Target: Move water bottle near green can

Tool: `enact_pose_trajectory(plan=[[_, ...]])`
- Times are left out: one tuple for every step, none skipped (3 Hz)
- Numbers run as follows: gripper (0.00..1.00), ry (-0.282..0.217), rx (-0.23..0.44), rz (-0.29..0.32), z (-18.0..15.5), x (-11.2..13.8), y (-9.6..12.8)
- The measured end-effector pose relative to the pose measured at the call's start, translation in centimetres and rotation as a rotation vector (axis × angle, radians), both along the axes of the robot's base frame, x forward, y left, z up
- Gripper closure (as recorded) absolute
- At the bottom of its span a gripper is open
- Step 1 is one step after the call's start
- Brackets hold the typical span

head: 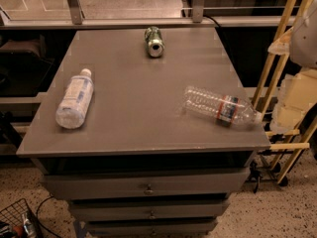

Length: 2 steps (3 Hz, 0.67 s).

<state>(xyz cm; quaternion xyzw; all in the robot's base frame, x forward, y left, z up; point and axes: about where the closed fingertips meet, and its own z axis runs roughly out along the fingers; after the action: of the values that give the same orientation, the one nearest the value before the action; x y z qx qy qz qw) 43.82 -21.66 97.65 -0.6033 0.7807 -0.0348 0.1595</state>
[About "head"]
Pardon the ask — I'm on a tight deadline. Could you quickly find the clear plastic water bottle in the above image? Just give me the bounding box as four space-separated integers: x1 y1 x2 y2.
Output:
183 86 262 126

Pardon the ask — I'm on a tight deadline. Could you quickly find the yellow wooden frame stand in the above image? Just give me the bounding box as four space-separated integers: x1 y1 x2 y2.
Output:
252 0 317 186

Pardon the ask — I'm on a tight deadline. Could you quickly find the white labelled plastic bottle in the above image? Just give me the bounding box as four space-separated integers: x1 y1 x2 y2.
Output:
55 68 94 129

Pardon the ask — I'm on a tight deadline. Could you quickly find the bottom drawer with knob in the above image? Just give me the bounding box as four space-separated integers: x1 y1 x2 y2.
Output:
86 219 217 237

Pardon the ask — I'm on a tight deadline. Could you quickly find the middle drawer with knob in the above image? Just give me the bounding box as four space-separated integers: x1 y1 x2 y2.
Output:
69 200 229 221

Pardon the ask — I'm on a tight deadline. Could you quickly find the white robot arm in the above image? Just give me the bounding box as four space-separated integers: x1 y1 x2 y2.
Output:
268 0 317 134

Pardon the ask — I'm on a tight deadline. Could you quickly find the grey drawer cabinet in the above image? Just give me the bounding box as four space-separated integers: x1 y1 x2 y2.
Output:
16 27 271 238

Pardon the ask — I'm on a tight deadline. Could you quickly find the black floor cable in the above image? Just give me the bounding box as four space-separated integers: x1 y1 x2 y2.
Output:
35 195 63 238

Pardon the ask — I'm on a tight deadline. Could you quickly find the drawer with knob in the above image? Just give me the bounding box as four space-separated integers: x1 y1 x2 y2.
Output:
43 168 250 200
69 200 229 221
86 219 217 237

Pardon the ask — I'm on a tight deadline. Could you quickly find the black wire basket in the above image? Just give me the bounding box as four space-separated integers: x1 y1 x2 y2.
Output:
0 198 44 238

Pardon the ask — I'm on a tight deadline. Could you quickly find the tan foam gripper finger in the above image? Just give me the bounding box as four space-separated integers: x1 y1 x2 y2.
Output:
269 68 317 134

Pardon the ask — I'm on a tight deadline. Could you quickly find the top drawer with knob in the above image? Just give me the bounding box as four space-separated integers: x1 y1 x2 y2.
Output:
43 168 250 200

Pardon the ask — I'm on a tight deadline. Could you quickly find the green soda can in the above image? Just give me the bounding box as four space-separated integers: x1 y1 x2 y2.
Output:
145 26 164 58

